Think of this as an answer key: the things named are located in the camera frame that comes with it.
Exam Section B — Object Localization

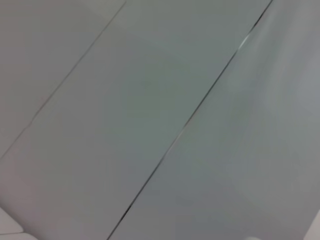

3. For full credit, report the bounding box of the white table edge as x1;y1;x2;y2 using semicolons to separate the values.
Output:
0;206;25;240

